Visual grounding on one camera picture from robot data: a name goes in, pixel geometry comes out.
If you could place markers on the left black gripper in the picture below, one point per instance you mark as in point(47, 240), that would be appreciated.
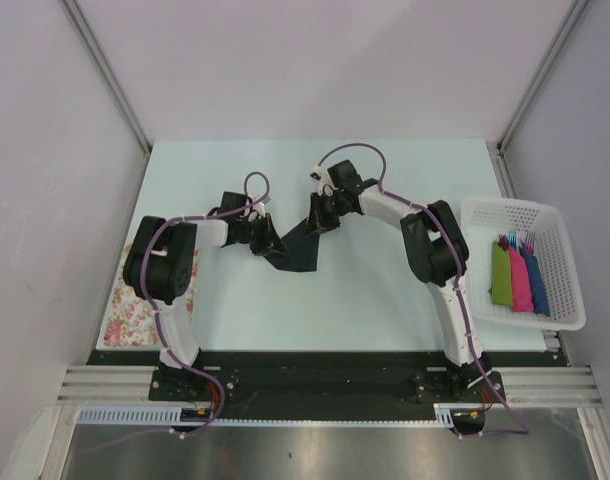
point(269, 242)

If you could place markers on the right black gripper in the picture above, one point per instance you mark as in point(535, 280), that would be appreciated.
point(317, 220)

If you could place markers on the black paper napkin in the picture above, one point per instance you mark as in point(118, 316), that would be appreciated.
point(302, 254)

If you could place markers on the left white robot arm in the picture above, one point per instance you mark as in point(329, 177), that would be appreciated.
point(159, 267)

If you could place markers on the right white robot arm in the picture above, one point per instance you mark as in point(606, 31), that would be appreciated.
point(435, 249)

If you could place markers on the green napkin roll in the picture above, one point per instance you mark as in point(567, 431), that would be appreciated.
point(501, 280)

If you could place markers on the pink napkin roll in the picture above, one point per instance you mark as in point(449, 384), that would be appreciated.
point(520, 282)

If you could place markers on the blue napkin roll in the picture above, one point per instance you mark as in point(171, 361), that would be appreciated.
point(538, 291)

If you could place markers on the white plastic basket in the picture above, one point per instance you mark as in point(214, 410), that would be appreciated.
point(483, 220)

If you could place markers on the floral cloth mat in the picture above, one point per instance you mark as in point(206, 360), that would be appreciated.
point(128, 322)

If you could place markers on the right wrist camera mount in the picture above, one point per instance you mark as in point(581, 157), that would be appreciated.
point(324, 184)

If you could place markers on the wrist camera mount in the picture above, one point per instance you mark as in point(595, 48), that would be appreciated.
point(258, 209)
point(324, 184)

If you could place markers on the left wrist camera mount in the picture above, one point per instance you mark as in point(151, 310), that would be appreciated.
point(258, 209)

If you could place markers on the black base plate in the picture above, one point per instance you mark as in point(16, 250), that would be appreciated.
point(325, 386)

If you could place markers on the white cable duct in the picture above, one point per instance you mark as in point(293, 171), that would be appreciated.
point(162, 416)

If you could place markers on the aluminium rail frame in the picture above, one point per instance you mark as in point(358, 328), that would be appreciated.
point(555, 387)

